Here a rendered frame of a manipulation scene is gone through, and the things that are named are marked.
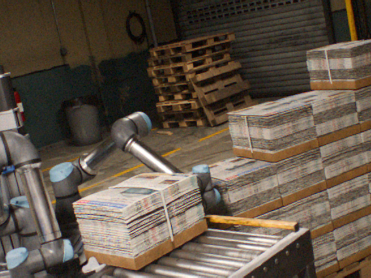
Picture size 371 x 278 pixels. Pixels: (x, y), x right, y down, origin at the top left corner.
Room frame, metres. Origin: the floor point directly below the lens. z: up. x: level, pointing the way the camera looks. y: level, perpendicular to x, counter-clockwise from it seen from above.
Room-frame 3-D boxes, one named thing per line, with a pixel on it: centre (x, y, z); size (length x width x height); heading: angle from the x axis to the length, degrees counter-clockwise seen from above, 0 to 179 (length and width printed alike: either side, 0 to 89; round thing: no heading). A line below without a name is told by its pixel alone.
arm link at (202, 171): (2.54, -0.03, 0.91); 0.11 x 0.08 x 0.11; 148
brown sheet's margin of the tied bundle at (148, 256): (2.09, 0.29, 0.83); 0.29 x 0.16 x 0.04; 45
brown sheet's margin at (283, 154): (3.10, -0.45, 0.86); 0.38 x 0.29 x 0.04; 26
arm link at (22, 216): (2.30, 0.67, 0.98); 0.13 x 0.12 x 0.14; 114
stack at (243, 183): (3.04, -0.33, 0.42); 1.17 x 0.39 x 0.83; 115
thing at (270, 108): (3.11, -0.45, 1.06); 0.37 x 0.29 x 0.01; 26
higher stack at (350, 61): (3.36, -0.99, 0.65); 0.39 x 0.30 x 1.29; 25
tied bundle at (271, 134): (3.11, -0.46, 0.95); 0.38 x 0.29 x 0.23; 26
